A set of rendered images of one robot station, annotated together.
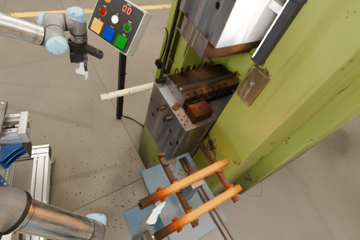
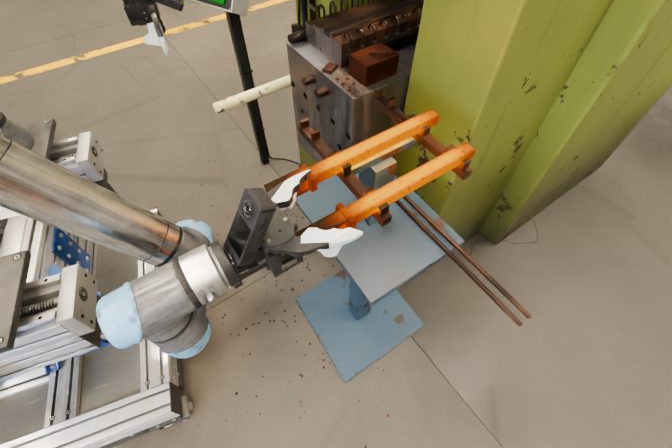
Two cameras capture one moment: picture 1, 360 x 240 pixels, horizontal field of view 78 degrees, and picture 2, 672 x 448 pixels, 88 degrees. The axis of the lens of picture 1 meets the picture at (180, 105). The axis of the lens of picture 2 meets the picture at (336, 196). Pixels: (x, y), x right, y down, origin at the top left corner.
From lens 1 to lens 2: 0.42 m
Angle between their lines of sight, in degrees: 9
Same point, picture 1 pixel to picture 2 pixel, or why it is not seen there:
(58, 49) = not seen: outside the picture
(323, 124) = (632, 18)
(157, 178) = (320, 195)
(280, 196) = (577, 237)
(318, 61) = not seen: outside the picture
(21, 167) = not seen: hidden behind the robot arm
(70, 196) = not seen: hidden behind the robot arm
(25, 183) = (129, 268)
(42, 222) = (35, 180)
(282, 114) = not seen: outside the picture
